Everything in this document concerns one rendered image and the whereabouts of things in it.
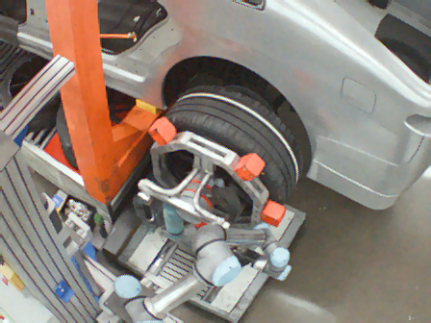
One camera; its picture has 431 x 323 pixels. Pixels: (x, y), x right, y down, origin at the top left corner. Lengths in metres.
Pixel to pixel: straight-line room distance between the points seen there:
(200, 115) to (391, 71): 0.92
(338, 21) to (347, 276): 1.81
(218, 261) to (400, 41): 2.08
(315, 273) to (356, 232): 0.40
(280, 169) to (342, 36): 0.74
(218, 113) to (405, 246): 1.75
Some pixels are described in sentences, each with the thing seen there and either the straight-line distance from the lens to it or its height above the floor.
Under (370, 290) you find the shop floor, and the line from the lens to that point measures 3.52.
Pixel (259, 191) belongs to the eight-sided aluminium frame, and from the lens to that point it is 2.57.
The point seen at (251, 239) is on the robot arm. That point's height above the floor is 1.07.
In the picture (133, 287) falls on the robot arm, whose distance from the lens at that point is 2.30.
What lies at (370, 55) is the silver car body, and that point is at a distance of 2.21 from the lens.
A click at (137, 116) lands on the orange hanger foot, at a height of 0.68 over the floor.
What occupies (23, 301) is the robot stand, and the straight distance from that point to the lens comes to 2.18.
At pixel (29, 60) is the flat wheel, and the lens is 4.07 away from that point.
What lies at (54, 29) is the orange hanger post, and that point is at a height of 1.79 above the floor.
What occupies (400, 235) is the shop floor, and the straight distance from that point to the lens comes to 3.75.
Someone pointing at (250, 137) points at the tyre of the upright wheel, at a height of 1.15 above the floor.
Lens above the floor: 3.16
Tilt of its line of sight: 56 degrees down
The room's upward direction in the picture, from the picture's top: straight up
